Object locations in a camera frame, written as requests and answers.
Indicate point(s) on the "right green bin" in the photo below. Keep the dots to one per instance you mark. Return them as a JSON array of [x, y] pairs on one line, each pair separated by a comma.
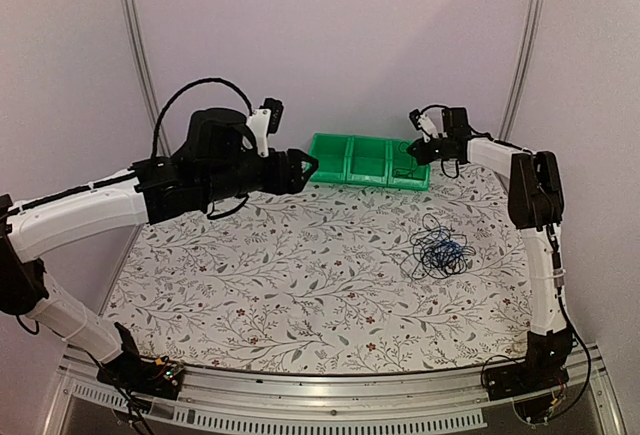
[[403, 171]]

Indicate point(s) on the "right aluminium post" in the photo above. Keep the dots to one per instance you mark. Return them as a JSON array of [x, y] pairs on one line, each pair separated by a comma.
[[531, 25]]

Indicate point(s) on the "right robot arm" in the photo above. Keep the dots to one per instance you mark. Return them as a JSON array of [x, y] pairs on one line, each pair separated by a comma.
[[535, 205]]

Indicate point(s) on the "floral table mat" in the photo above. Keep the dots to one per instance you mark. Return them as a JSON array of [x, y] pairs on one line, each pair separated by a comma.
[[338, 279]]

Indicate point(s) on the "green bin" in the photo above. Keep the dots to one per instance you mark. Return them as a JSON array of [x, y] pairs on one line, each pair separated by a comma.
[[403, 171], [332, 152], [368, 162]]

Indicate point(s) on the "middle green bin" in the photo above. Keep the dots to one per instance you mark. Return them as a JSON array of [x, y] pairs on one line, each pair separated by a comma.
[[368, 162]]

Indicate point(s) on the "aluminium post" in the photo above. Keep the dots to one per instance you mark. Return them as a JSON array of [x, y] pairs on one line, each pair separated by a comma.
[[531, 25], [134, 33]]

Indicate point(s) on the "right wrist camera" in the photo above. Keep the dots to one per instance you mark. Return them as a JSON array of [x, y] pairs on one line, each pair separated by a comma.
[[422, 122]]

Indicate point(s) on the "left green bin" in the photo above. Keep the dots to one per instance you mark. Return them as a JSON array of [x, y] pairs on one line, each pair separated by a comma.
[[332, 152]]

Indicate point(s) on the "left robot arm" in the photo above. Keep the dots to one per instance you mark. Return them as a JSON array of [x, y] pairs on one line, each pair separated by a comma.
[[226, 154]]

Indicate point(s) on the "front aluminium rail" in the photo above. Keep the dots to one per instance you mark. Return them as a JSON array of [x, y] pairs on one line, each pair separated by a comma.
[[220, 401]]

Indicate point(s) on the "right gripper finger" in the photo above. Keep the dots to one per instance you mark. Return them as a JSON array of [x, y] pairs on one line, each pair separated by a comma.
[[416, 145], [415, 153]]

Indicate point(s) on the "left aluminium post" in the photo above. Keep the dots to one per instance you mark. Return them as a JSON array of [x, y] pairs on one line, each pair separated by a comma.
[[134, 33]]

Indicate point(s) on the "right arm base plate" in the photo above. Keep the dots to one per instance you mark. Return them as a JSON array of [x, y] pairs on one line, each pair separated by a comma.
[[503, 377]]

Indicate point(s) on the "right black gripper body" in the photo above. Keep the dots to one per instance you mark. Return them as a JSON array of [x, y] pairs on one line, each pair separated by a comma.
[[430, 156]]

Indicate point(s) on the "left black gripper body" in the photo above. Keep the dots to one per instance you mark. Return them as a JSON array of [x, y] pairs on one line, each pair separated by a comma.
[[276, 183]]

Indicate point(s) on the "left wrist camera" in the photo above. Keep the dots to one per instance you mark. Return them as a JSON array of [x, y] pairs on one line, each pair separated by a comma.
[[264, 121]]

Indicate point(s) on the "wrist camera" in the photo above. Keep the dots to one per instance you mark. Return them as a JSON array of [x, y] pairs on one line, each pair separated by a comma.
[[264, 121], [422, 122]]

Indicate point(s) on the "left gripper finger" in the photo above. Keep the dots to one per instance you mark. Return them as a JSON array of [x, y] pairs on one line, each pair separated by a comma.
[[302, 159], [306, 173]]

